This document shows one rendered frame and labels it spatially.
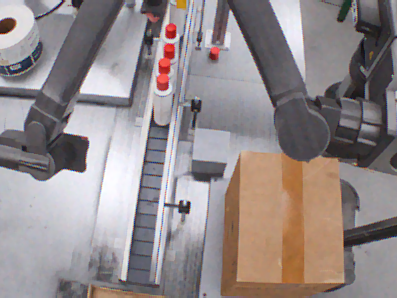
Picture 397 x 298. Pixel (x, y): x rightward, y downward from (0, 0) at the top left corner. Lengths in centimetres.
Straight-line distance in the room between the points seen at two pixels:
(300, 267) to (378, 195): 153
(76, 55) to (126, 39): 82
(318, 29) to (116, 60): 179
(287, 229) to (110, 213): 52
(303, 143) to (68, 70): 37
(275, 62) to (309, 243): 46
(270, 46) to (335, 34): 235
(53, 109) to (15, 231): 64
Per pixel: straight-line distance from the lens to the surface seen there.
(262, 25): 59
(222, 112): 134
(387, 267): 230
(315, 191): 96
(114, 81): 135
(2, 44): 136
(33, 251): 122
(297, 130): 60
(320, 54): 275
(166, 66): 111
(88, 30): 63
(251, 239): 89
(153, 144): 122
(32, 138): 69
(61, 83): 66
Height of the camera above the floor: 197
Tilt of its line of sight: 63 degrees down
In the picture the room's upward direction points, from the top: 9 degrees clockwise
